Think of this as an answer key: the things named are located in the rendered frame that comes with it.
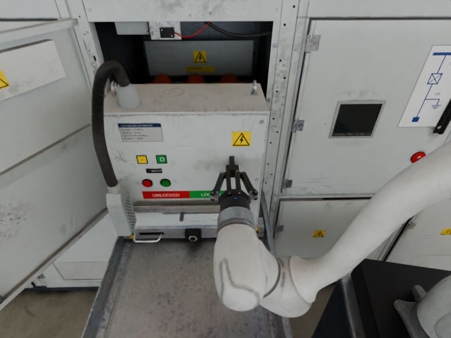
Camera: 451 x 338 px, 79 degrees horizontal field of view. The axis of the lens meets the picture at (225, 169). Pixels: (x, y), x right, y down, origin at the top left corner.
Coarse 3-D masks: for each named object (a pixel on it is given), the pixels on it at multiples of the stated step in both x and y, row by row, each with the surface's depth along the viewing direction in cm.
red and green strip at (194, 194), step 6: (144, 192) 94; (150, 192) 94; (156, 192) 94; (162, 192) 94; (168, 192) 94; (174, 192) 94; (180, 192) 94; (186, 192) 94; (192, 192) 94; (198, 192) 94; (204, 192) 94; (222, 192) 94; (144, 198) 95; (150, 198) 95; (156, 198) 95; (162, 198) 95; (168, 198) 95; (174, 198) 95; (180, 198) 95; (186, 198) 96; (192, 198) 96; (198, 198) 96
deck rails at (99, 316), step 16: (128, 240) 108; (112, 256) 96; (112, 272) 96; (112, 288) 92; (96, 304) 83; (112, 304) 88; (96, 320) 83; (272, 320) 84; (96, 336) 81; (272, 336) 81
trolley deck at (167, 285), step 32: (128, 256) 103; (160, 256) 103; (192, 256) 103; (128, 288) 93; (160, 288) 93; (192, 288) 93; (128, 320) 85; (160, 320) 85; (192, 320) 85; (224, 320) 85; (256, 320) 85; (288, 320) 85
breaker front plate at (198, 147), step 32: (192, 128) 79; (224, 128) 79; (256, 128) 79; (128, 160) 85; (192, 160) 86; (224, 160) 86; (256, 160) 86; (160, 224) 104; (192, 224) 104; (256, 224) 105
